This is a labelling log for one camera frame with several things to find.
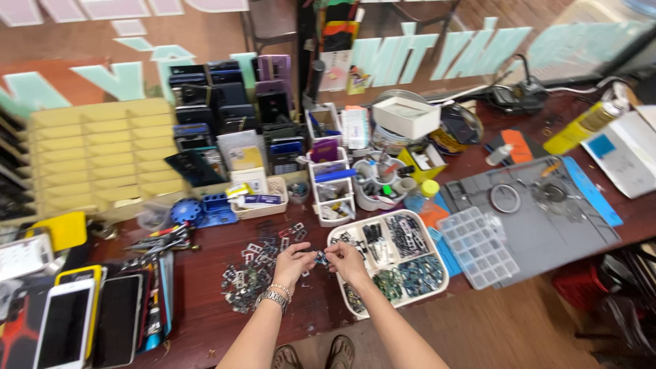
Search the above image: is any grey silicone repair mat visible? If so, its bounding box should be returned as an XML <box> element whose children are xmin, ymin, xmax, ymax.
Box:
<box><xmin>443</xmin><ymin>156</ymin><xmax>622</xmax><ymax>289</ymax></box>

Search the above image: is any red plastic crate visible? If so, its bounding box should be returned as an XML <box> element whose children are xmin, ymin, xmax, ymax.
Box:
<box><xmin>551</xmin><ymin>263</ymin><xmax>599</xmax><ymax>312</ymax></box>

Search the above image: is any person's left sandalled foot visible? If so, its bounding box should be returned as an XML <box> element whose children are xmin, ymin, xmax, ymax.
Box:
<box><xmin>271</xmin><ymin>344</ymin><xmax>304</xmax><ymax>369</ymax></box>

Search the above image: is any white woven plastic basket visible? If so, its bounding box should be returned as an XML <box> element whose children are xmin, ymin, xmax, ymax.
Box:
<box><xmin>230</xmin><ymin>176</ymin><xmax>289</xmax><ymax>220</ymax></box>

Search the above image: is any white divided plastic tray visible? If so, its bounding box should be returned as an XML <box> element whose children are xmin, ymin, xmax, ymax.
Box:
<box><xmin>327</xmin><ymin>208</ymin><xmax>450</xmax><ymax>320</ymax></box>

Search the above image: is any blue plastic tool holder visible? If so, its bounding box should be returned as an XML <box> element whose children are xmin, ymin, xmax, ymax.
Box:
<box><xmin>170</xmin><ymin>193</ymin><xmax>238</xmax><ymax>229</ymax></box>

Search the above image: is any yellow foam slotted rack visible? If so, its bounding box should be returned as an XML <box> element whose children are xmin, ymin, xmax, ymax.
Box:
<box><xmin>28</xmin><ymin>97</ymin><xmax>189</xmax><ymax>218</ymax></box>

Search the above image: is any metal frame chair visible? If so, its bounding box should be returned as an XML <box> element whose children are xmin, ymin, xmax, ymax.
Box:
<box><xmin>240</xmin><ymin>0</ymin><xmax>299</xmax><ymax>53</ymax></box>

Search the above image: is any small white plastic bottle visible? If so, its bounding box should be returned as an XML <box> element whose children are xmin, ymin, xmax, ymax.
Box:
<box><xmin>485</xmin><ymin>144</ymin><xmax>514</xmax><ymax>167</ymax></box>

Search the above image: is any white plastic desk organiser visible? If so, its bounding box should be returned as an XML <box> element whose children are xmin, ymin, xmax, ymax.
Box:
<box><xmin>304</xmin><ymin>102</ymin><xmax>358</xmax><ymax>228</ymax></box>

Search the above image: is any pale bead bracelet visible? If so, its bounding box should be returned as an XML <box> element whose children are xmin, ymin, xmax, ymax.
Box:
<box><xmin>266</xmin><ymin>283</ymin><xmax>293</xmax><ymax>301</ymax></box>

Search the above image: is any pile of metal camera frames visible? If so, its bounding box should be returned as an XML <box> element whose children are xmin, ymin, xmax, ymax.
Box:
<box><xmin>221</xmin><ymin>220</ymin><xmax>311</xmax><ymax>314</ymax></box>

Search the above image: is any clear bottle with yellow cap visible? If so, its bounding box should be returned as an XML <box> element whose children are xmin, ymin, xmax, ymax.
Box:
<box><xmin>404</xmin><ymin>179</ymin><xmax>441</xmax><ymax>214</ymax></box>

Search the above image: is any person's right hand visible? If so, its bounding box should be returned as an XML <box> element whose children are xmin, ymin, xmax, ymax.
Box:
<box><xmin>323</xmin><ymin>241</ymin><xmax>371</xmax><ymax>289</ymax></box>

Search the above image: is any metal ring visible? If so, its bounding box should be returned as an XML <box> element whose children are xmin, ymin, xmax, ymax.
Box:
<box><xmin>489</xmin><ymin>183</ymin><xmax>522</xmax><ymax>214</ymax></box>

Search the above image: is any blue silicone strip mat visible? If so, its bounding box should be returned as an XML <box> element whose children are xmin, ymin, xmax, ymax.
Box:
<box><xmin>561</xmin><ymin>156</ymin><xmax>624</xmax><ymax>228</ymax></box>

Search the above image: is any person's sandalled foot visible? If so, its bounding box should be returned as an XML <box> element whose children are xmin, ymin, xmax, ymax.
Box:
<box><xmin>325</xmin><ymin>335</ymin><xmax>356</xmax><ymax>369</ymax></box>
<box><xmin>271</xmin><ymin>344</ymin><xmax>304</xmax><ymax>369</ymax></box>

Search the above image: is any silver metal wristwatch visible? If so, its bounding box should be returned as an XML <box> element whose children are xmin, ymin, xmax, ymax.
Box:
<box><xmin>255</xmin><ymin>289</ymin><xmax>291</xmax><ymax>315</ymax></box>

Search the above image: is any round metal tin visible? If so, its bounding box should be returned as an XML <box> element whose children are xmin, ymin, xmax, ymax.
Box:
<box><xmin>371</xmin><ymin>89</ymin><xmax>429</xmax><ymax>156</ymax></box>

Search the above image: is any small round grey container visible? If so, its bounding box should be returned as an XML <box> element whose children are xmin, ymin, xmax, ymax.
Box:
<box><xmin>286</xmin><ymin>180</ymin><xmax>312</xmax><ymax>206</ymax></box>

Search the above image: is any white smartphone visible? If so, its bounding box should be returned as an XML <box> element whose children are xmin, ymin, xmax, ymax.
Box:
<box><xmin>32</xmin><ymin>278</ymin><xmax>96</xmax><ymax>369</ymax></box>

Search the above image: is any yellow open cardboard box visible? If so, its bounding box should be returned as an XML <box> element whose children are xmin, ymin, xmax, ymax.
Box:
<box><xmin>397</xmin><ymin>140</ymin><xmax>448</xmax><ymax>183</ymax></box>

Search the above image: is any white cup of tools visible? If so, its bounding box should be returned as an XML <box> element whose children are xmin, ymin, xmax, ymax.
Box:
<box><xmin>352</xmin><ymin>151</ymin><xmax>409</xmax><ymax>212</ymax></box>

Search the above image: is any round glass dish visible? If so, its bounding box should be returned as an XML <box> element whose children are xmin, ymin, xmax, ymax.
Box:
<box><xmin>532</xmin><ymin>178</ymin><xmax>571</xmax><ymax>212</ymax></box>

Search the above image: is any white cardboard box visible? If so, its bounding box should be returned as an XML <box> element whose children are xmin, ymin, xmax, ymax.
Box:
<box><xmin>372</xmin><ymin>96</ymin><xmax>442</xmax><ymax>140</ymax></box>

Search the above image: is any orange card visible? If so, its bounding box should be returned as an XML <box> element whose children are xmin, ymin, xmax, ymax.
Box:
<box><xmin>501</xmin><ymin>128</ymin><xmax>535</xmax><ymax>165</ymax></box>

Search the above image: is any black soldering station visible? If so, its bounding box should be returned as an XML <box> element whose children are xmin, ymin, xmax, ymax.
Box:
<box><xmin>484</xmin><ymin>53</ymin><xmax>550</xmax><ymax>115</ymax></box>

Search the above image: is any smartphone in yellow case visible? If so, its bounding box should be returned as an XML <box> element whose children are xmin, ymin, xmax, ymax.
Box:
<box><xmin>54</xmin><ymin>264</ymin><xmax>104</xmax><ymax>360</ymax></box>

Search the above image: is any yellow spray can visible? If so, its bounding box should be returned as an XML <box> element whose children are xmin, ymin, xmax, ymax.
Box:
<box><xmin>543</xmin><ymin>101</ymin><xmax>622</xmax><ymax>155</ymax></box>

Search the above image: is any clear plastic compartment box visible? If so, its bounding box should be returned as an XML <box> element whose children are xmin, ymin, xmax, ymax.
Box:
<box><xmin>437</xmin><ymin>206</ymin><xmax>521</xmax><ymax>291</ymax></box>

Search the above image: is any small clear plastic cup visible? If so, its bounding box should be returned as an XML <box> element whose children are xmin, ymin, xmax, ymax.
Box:
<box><xmin>135</xmin><ymin>202</ymin><xmax>171</xmax><ymax>232</ymax></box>

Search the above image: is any person's left hand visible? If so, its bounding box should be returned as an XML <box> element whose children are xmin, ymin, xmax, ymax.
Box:
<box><xmin>273</xmin><ymin>242</ymin><xmax>319</xmax><ymax>296</ymax></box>

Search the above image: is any heap of tweezers and screwdrivers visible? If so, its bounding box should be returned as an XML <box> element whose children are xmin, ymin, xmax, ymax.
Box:
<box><xmin>122</xmin><ymin>222</ymin><xmax>202</xmax><ymax>255</ymax></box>

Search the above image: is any black smartphone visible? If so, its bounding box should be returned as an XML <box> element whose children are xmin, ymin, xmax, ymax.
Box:
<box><xmin>92</xmin><ymin>274</ymin><xmax>145</xmax><ymax>369</ymax></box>

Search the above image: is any rack of phone back covers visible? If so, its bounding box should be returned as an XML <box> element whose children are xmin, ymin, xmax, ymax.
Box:
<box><xmin>164</xmin><ymin>54</ymin><xmax>310</xmax><ymax>188</ymax></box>

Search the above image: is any person's right sandalled foot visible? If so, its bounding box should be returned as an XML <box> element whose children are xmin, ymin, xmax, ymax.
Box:
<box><xmin>325</xmin><ymin>335</ymin><xmax>356</xmax><ymax>369</ymax></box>

